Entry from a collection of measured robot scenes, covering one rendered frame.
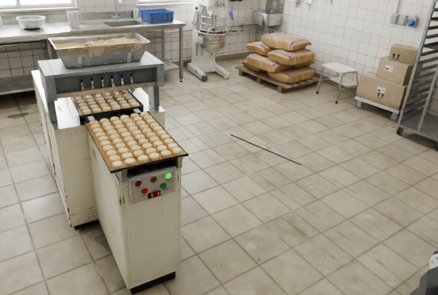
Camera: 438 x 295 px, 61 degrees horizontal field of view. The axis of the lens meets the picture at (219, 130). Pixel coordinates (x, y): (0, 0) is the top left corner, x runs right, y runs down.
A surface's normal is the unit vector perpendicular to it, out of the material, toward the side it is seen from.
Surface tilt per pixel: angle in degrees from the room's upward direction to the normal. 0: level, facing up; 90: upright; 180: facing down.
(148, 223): 90
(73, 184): 90
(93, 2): 90
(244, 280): 0
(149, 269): 90
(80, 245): 0
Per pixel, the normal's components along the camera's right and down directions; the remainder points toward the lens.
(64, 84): 0.50, 0.40
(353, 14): -0.83, 0.22
